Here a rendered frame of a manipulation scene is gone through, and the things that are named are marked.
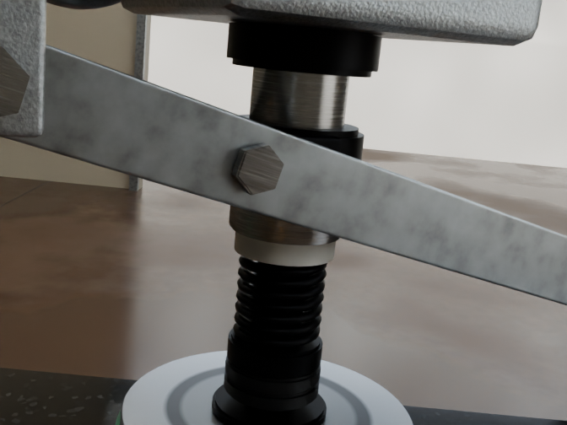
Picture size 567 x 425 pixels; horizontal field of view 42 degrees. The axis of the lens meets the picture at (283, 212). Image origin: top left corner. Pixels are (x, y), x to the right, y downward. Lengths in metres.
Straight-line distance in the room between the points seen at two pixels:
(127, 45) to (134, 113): 4.96
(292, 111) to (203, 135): 0.08
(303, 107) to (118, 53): 4.92
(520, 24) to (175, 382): 0.36
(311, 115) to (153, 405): 0.24
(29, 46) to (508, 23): 0.26
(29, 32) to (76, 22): 5.09
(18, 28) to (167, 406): 0.30
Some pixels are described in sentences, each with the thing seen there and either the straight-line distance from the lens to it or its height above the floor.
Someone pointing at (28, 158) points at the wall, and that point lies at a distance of 5.64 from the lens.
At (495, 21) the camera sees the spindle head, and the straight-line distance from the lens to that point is 0.44.
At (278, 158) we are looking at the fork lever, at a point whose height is 1.05.
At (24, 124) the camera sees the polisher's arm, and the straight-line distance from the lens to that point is 0.36.
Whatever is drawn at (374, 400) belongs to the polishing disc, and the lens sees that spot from 0.60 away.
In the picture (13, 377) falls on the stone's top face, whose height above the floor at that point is 0.82.
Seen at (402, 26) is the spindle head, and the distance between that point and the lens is 0.41.
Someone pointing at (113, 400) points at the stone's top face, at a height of 0.82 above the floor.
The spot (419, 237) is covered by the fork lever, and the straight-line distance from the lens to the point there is 0.50.
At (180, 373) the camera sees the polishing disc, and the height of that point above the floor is 0.85.
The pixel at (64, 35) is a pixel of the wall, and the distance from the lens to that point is 5.48.
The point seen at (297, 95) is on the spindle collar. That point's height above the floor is 1.08.
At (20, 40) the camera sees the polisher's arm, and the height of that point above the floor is 1.10.
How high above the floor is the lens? 1.11
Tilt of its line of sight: 13 degrees down
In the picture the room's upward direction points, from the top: 5 degrees clockwise
